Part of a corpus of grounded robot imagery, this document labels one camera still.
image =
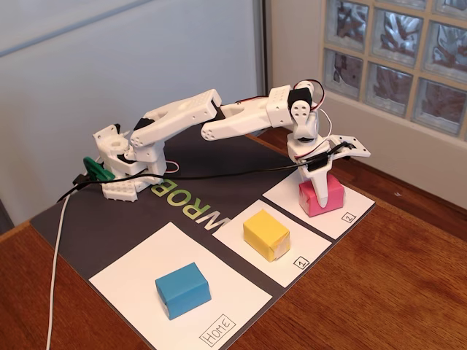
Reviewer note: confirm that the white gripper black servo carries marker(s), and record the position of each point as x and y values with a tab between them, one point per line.
306	151

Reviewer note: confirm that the red paper box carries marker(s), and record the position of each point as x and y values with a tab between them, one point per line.
336	197

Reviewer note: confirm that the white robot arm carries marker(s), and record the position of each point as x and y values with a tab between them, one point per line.
233	122

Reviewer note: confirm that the yellow paper box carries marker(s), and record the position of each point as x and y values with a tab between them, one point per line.
264	233

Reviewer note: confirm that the blue paper box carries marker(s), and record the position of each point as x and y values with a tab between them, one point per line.
182	289

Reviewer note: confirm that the white sheet marked home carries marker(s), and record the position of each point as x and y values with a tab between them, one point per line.
138	277

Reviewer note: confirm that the white sheet marked 2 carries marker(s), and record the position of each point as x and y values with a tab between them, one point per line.
281	193

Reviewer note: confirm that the white sheet marked 1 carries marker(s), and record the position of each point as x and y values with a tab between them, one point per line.
310	248

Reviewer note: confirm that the glass block window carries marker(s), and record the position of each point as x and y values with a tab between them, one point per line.
394	54

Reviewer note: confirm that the dark grey mat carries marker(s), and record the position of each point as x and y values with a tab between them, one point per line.
109	226

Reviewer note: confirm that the green clamp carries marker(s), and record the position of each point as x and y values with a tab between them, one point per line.
98	171

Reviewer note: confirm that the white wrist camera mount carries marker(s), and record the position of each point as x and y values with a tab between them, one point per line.
355	146

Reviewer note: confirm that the grey metal door frame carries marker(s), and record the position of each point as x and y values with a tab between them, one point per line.
262	62

